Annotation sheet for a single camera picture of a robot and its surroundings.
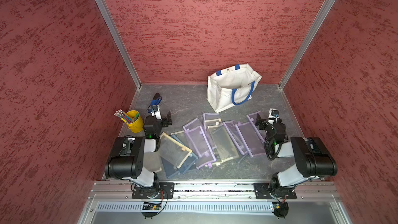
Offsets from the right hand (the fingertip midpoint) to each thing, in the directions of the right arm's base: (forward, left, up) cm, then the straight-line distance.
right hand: (265, 115), depth 92 cm
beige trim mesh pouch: (-18, +56, -8) cm, 59 cm away
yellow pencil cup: (-6, +77, +1) cm, 77 cm away
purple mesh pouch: (-18, +39, -5) cm, 43 cm away
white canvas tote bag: (+19, +19, +7) cm, 28 cm away
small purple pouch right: (+3, +6, -7) cm, 10 cm away
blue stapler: (+19, +72, -6) cm, 75 cm away
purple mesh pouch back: (+6, +36, -9) cm, 37 cm away
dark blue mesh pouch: (-29, +55, -7) cm, 62 cm away
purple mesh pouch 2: (-9, +8, -9) cm, 16 cm away
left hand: (+2, +63, +1) cm, 63 cm away
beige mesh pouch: (-16, +26, -7) cm, 31 cm away
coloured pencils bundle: (-3, +83, +7) cm, 83 cm away
